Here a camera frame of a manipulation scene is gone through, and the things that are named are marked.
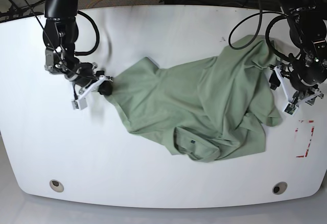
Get right table grommet hole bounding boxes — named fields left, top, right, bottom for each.
left=272, top=182, right=288, bottom=195

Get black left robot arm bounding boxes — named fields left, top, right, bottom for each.
left=265, top=0, right=326, bottom=108

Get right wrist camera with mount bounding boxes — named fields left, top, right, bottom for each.
left=72, top=63, right=113, bottom=110

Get green T-shirt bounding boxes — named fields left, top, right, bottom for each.
left=107, top=35, right=282, bottom=163

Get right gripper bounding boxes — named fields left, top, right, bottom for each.
left=67, top=64, right=113, bottom=96

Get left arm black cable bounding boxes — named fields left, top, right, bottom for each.
left=228, top=0, right=302, bottom=64

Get black tripod legs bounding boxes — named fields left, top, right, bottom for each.
left=1, top=0, right=32, bottom=23

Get table grommet hole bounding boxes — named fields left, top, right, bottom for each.
left=49, top=180, right=64, bottom=193
left=272, top=182, right=288, bottom=195

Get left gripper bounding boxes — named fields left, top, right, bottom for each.
left=269, top=60, right=323, bottom=106

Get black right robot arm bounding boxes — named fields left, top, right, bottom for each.
left=43, top=0, right=112, bottom=95

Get red tape rectangle marking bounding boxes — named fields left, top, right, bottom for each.
left=293, top=120, right=315, bottom=158

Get left table grommet hole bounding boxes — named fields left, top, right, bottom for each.
left=49, top=180, right=64, bottom=193

